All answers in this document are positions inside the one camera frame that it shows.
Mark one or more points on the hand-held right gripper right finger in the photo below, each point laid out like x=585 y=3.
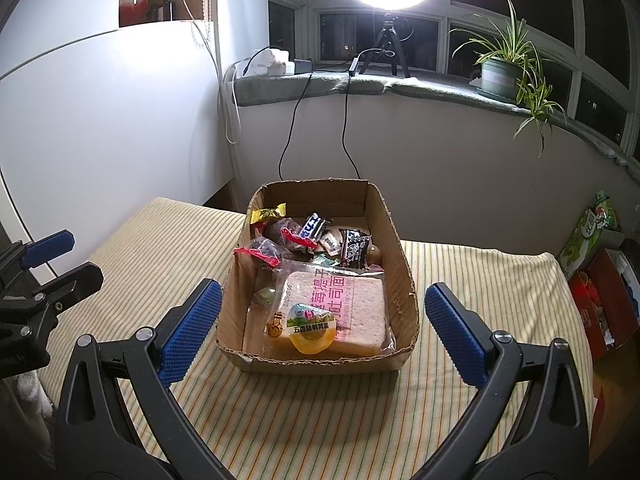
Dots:
x=457 y=337

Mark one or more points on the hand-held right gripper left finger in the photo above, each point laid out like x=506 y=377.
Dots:
x=192 y=332

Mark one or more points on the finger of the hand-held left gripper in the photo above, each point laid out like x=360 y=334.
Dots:
x=47 y=248
x=75 y=280

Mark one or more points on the small green candy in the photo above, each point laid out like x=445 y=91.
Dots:
x=264 y=296

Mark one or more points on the sliced bread packet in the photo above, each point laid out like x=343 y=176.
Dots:
x=360 y=310

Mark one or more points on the red-edged clear snack packet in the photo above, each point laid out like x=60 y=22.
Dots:
x=277 y=230
x=262 y=250

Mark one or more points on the orange egg snack packet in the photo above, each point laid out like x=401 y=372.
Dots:
x=307 y=330

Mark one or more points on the small brown snack packet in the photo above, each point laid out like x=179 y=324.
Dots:
x=375 y=255

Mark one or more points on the black and white snack packet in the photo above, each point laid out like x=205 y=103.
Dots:
x=355 y=247

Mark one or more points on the small teal candy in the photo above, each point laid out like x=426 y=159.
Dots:
x=325 y=260

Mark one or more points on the dark chocolate bar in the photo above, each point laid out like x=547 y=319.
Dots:
x=312 y=227

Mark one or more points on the small white candy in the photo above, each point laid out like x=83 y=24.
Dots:
x=330 y=241

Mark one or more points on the striped bed sheet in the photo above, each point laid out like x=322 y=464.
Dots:
x=450 y=270

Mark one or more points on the white wardrobe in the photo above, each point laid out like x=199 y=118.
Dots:
x=100 y=135

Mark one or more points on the red cardboard box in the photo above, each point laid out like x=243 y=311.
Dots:
x=600 y=270

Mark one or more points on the green snack bag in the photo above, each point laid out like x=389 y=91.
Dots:
x=585 y=240

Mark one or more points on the potted spider plant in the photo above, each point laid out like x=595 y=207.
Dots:
x=497 y=80

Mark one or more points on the dark bottle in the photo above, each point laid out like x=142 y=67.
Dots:
x=167 y=10

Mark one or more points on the white power strip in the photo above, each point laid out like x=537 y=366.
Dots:
x=272 y=62

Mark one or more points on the black power adapter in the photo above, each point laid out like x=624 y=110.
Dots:
x=303 y=66

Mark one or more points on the black tripod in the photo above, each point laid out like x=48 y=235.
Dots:
x=387 y=35

